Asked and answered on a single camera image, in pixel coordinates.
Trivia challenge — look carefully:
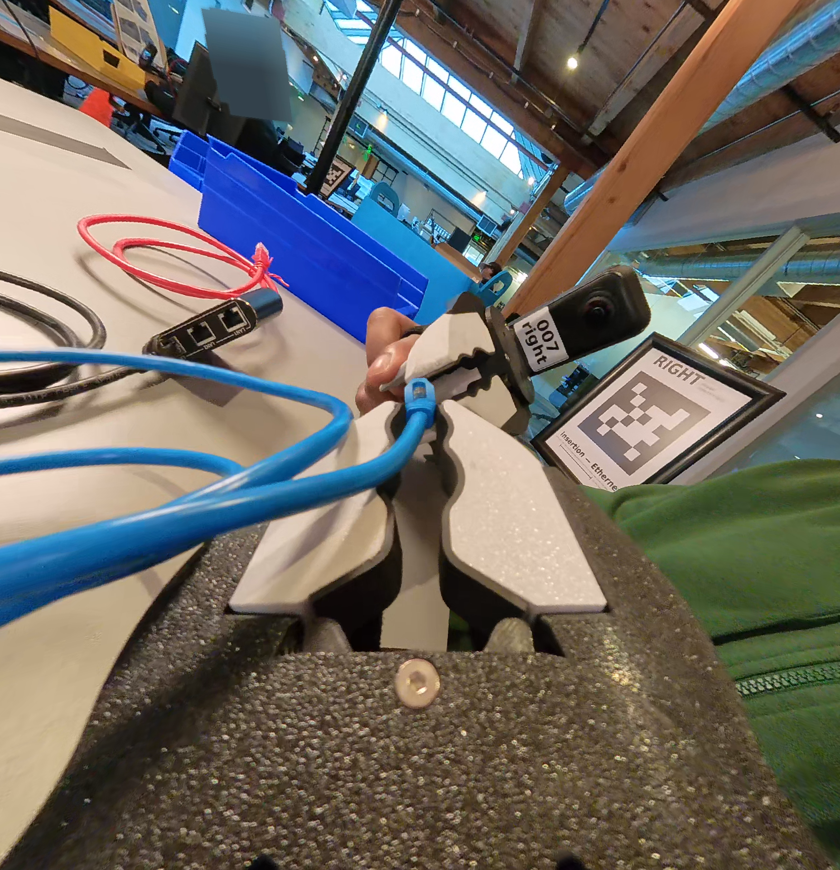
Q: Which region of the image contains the small blue plastic bin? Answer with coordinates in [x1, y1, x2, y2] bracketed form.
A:
[169, 130, 220, 191]

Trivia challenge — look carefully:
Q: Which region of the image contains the black pole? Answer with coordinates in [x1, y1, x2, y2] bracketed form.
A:
[304, 0, 402, 198]

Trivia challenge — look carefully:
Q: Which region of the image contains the silver air duct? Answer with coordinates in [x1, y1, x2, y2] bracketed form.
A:
[705, 0, 840, 130]

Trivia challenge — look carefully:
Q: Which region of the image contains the person's right hand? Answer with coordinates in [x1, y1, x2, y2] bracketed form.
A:
[355, 307, 421, 416]

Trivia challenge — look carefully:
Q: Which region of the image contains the white poster board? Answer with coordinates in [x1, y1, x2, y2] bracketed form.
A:
[111, 0, 169, 69]

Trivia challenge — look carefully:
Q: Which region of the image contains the black framed tag sign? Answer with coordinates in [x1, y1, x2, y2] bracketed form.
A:
[532, 333, 788, 492]

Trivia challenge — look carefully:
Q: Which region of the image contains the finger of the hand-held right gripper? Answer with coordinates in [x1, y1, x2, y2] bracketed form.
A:
[379, 309, 497, 392]
[430, 360, 523, 436]

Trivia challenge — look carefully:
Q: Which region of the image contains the long blue plastic bin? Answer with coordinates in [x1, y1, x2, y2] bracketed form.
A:
[197, 136, 429, 344]

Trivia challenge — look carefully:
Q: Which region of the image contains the light blue partition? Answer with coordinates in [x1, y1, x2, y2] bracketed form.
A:
[352, 180, 477, 274]

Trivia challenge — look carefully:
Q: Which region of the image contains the yellow case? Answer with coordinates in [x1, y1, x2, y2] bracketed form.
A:
[49, 7, 149, 92]

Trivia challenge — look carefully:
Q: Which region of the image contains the black cable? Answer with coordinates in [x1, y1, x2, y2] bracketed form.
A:
[0, 266, 156, 410]

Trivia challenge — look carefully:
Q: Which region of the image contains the blue ethernet cable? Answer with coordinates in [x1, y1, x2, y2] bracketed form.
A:
[0, 350, 436, 636]

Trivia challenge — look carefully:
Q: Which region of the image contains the red ethernet cable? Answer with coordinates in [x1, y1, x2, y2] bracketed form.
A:
[77, 214, 288, 300]

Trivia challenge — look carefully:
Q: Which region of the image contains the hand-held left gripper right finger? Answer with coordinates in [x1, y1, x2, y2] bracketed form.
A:
[435, 400, 609, 636]

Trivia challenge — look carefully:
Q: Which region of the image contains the wooden post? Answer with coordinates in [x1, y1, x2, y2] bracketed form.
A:
[505, 0, 811, 317]

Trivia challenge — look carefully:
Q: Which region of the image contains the grey tape strip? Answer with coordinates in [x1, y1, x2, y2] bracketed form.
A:
[0, 109, 132, 171]

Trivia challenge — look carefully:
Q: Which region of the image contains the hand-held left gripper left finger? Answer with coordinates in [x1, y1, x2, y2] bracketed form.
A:
[228, 401, 402, 623]

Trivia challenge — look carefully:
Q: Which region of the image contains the black monitor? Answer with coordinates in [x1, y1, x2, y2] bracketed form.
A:
[172, 41, 251, 140]

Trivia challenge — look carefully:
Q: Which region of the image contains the black ethernet adapter box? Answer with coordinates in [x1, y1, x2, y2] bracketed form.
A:
[143, 289, 285, 358]

